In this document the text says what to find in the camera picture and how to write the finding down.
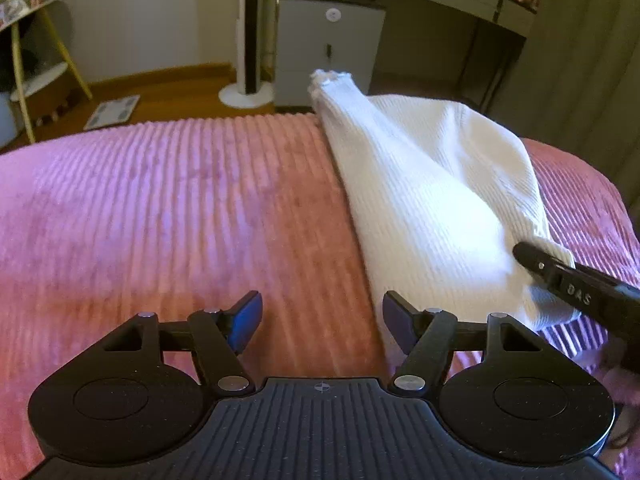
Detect white ribbed knit garment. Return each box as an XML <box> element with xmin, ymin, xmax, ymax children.
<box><xmin>309</xmin><ymin>70</ymin><xmax>578</xmax><ymax>330</ymax></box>

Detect grey curtain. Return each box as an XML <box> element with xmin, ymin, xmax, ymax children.
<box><xmin>490</xmin><ymin>0</ymin><xmax>639</xmax><ymax>214</ymax></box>

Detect white tower fan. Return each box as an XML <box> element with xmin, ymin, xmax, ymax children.
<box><xmin>218</xmin><ymin>0</ymin><xmax>273</xmax><ymax>110</ymax></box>

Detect white bathroom scale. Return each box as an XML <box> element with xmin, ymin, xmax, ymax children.
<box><xmin>84</xmin><ymin>94</ymin><xmax>140</xmax><ymax>131</ymax></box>

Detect yellow-legged white shelf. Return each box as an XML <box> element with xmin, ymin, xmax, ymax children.
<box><xmin>1</xmin><ymin>0</ymin><xmax>93</xmax><ymax>145</ymax></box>

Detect grey three-drawer cabinet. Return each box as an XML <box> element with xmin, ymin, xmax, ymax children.
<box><xmin>273</xmin><ymin>0</ymin><xmax>385</xmax><ymax>108</ymax></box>

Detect pink corduroy bed blanket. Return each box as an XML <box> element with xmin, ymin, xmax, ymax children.
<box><xmin>0</xmin><ymin>112</ymin><xmax>640</xmax><ymax>480</ymax></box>

